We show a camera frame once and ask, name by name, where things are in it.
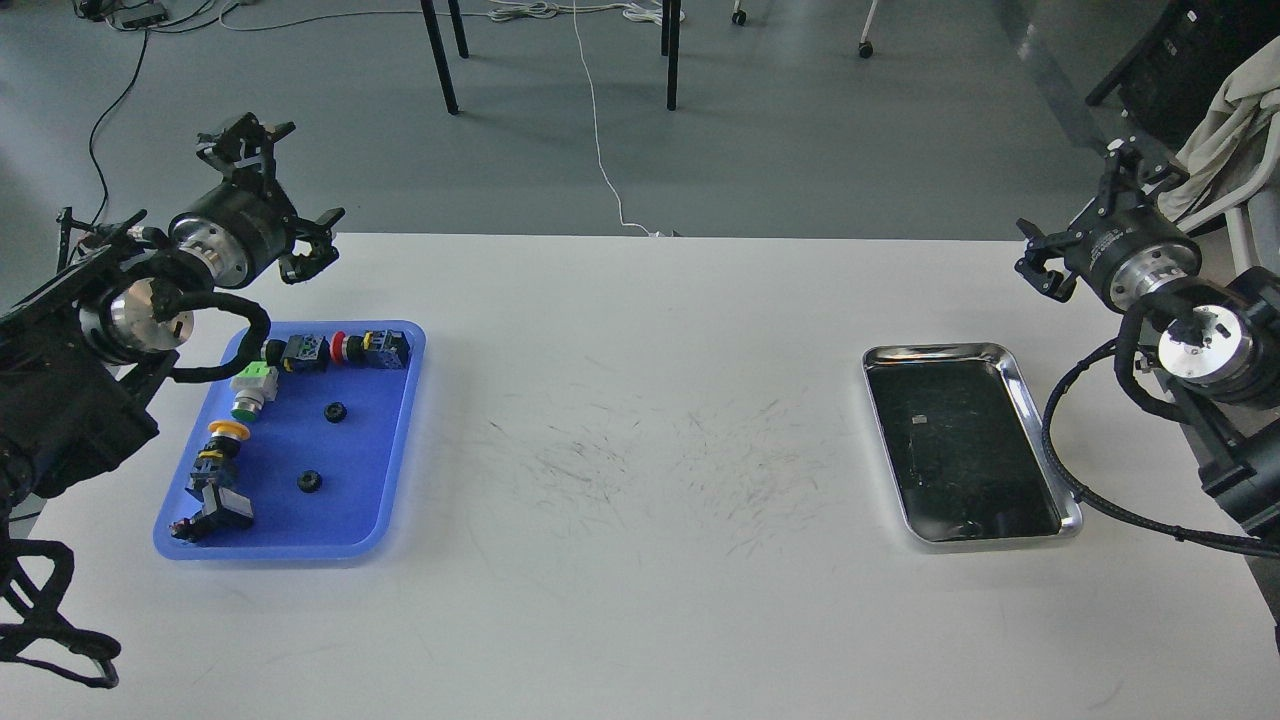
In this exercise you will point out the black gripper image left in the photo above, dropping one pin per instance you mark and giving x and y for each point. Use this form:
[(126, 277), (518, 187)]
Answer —
[(237, 234)]

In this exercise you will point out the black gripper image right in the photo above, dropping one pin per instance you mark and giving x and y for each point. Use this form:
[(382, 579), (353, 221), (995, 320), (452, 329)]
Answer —
[(1121, 254)]

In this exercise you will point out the small black gear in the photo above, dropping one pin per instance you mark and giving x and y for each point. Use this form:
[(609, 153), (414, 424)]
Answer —
[(335, 412), (309, 481)]

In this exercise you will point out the blue plastic tray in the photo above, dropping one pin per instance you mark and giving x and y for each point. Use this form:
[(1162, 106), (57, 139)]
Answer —
[(360, 459)]

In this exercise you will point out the silver metal tray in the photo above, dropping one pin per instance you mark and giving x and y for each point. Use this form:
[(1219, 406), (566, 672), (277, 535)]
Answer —
[(962, 436)]

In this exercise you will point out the black cabinet at right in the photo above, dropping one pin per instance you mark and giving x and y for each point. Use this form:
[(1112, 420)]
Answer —
[(1167, 80)]

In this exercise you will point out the white green push button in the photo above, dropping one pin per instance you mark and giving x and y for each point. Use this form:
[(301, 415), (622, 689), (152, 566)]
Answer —
[(255, 386)]

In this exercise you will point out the red emergency stop button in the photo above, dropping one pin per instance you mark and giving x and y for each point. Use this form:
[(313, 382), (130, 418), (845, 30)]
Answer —
[(385, 349)]

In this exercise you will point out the beige cloth on chair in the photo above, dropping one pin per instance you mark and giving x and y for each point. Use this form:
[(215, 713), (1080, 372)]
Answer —
[(1242, 107)]

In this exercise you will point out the black power strip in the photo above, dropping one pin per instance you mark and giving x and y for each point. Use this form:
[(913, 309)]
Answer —
[(139, 15)]

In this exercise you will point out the black table leg left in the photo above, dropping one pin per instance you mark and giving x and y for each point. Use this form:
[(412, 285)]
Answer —
[(437, 46)]

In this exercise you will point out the black table leg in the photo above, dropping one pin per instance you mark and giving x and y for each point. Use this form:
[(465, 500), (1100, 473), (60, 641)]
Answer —
[(670, 37), (437, 46)]

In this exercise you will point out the black table leg right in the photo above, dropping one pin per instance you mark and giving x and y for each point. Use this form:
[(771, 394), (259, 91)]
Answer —
[(670, 37)]

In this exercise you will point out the green push button switch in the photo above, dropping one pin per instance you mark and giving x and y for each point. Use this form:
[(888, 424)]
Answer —
[(301, 353)]

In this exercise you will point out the white chair frame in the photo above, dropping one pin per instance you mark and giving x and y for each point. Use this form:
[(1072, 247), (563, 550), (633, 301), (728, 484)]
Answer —
[(1242, 237)]

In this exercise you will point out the yellow push button switch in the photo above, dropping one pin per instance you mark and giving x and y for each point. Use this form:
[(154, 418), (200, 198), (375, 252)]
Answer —
[(215, 463)]

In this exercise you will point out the black white switch module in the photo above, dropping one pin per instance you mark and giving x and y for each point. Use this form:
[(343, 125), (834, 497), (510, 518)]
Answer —
[(221, 508)]

